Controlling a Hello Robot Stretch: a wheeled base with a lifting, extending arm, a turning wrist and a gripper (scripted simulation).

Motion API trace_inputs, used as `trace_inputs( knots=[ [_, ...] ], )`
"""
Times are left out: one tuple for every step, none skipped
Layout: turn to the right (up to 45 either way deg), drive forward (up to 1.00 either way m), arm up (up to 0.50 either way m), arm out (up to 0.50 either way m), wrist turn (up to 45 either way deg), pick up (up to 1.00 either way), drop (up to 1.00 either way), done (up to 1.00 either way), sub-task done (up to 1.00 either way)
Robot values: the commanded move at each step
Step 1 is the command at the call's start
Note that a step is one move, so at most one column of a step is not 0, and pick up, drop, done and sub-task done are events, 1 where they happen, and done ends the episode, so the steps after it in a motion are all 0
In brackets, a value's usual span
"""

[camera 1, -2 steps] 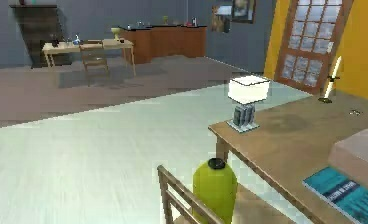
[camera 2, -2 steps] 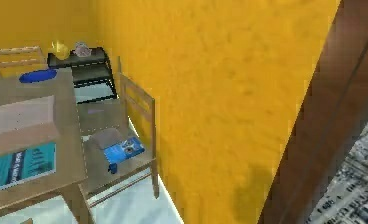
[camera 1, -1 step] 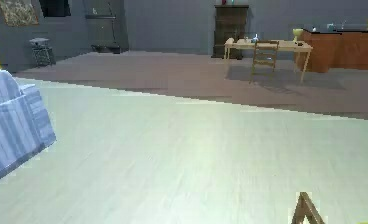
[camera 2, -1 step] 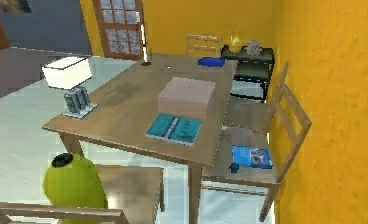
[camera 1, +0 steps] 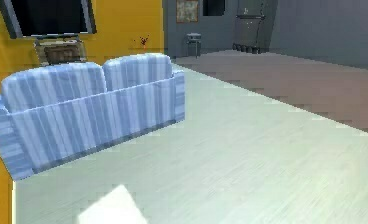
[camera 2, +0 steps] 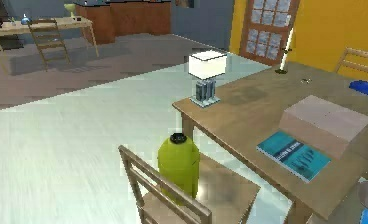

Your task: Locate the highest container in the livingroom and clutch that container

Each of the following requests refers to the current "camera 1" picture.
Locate small red plant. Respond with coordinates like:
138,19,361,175
138,35,150,50

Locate blue striped sofa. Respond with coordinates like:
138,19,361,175
0,52,186,182

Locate grey fridge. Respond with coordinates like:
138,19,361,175
231,0,280,55

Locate dark window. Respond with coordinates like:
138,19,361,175
202,0,226,17

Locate brown television stand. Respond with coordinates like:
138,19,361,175
33,34,88,67

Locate black television set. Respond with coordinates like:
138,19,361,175
0,0,98,40

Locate framed wall picture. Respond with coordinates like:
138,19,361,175
175,0,200,24

